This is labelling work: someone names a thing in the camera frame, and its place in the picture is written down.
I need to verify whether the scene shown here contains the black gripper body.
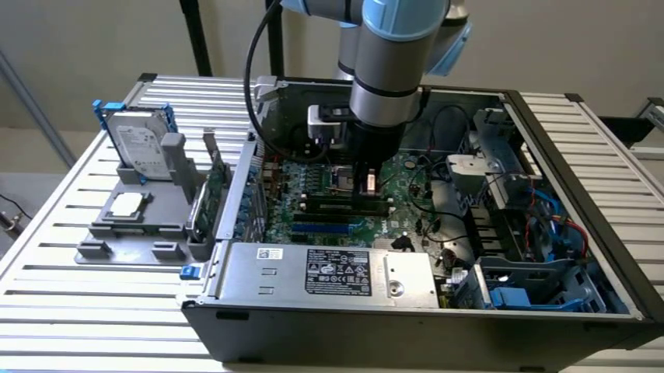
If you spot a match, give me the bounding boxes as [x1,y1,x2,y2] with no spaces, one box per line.
[353,120,404,170]

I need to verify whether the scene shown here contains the black RAM slot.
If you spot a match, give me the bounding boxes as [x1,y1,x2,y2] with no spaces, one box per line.
[299,193,359,204]
[295,209,394,221]

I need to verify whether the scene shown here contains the blue expansion slot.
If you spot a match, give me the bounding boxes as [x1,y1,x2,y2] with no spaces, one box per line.
[289,221,364,237]

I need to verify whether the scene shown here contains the CPU socket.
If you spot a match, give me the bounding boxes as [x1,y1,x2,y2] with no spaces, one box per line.
[321,163,359,192]

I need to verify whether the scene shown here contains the green motherboard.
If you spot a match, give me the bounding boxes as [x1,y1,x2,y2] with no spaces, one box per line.
[232,149,450,256]

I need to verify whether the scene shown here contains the grey metal drive cage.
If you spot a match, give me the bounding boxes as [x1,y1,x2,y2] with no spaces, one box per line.
[467,107,522,174]

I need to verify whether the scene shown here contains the black fan shroud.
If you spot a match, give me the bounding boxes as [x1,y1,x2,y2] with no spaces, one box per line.
[459,201,526,266]

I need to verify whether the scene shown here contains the silver power supply unit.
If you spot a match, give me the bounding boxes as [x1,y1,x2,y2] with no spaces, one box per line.
[215,242,443,311]

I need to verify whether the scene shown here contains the green graphics card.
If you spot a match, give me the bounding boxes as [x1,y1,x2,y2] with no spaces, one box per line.
[184,127,233,244]

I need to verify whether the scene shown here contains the black stand pole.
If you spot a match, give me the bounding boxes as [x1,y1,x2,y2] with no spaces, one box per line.
[177,0,215,78]
[265,0,287,78]

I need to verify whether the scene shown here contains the blue bay clip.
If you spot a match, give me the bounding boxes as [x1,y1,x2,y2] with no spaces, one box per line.
[488,286,531,311]

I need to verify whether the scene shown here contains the grey parts rack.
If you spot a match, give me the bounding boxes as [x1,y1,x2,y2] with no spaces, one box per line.
[73,131,219,268]

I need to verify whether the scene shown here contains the black open PC case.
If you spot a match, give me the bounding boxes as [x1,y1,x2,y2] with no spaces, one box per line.
[174,75,664,373]

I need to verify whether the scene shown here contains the grey disk bay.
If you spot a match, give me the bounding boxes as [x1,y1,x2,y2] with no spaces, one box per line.
[471,251,626,312]

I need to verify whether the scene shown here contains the silver hard disk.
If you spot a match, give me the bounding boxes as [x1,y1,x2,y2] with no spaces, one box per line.
[105,110,174,182]

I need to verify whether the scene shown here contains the CPU chip with white cover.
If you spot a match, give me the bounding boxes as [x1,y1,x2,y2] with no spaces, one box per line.
[109,193,145,218]

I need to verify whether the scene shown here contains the grey metal pole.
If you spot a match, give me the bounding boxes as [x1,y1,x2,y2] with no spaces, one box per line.
[0,49,77,169]

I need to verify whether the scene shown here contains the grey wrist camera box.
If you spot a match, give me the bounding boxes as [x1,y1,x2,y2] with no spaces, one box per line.
[305,103,347,141]

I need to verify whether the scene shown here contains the black looped wire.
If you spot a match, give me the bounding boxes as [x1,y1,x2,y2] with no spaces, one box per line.
[428,104,474,156]

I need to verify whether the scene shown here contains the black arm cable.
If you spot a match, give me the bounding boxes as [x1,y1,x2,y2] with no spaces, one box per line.
[243,0,332,164]

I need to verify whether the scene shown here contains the blue wire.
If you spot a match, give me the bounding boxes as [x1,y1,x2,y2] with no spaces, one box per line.
[520,185,578,252]

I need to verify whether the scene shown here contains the blue disk carrier frame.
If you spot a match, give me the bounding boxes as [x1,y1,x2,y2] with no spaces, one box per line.
[90,99,181,184]

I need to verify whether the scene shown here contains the red wire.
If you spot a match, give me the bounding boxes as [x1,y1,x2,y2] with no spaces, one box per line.
[559,218,591,260]

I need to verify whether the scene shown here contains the aluminium profile frame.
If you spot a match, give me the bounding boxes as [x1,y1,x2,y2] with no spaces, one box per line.
[629,97,664,161]

